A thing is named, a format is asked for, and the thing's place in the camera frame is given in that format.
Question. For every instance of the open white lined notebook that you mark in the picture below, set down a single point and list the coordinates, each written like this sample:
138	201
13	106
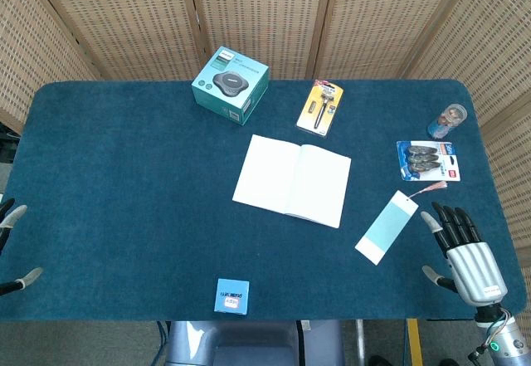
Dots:
290	175

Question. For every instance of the light blue white bookmark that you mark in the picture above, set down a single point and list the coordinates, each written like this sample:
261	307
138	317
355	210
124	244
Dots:
386	227

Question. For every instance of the grey-blue robot torso base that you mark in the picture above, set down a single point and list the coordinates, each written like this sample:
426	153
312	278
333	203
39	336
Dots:
249	345

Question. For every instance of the metal table leg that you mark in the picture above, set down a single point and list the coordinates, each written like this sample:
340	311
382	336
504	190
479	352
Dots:
361	341

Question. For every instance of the teal speaker product box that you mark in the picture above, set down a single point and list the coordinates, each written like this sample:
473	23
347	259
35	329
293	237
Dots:
228	84

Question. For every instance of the figurine in clear capsule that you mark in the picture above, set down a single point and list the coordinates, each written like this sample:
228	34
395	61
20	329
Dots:
446	121

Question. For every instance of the woven bamboo folding screen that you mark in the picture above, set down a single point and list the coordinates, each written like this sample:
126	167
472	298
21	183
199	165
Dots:
124	17

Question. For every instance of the black rounded object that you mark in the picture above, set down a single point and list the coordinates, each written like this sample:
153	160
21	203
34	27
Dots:
381	361

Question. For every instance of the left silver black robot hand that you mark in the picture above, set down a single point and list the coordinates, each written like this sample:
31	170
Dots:
12	214

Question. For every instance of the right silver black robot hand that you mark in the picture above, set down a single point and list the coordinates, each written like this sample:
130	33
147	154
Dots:
473	264

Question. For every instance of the yellow razor blister pack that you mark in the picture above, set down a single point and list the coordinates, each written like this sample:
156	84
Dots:
319	108

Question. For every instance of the small light blue box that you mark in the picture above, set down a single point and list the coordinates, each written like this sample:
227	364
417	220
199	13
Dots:
231	296

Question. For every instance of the blue blister pack with clips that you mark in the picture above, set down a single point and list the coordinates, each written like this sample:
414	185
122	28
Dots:
427	160

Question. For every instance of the dark teal table mat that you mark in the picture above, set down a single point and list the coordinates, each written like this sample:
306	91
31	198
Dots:
124	175

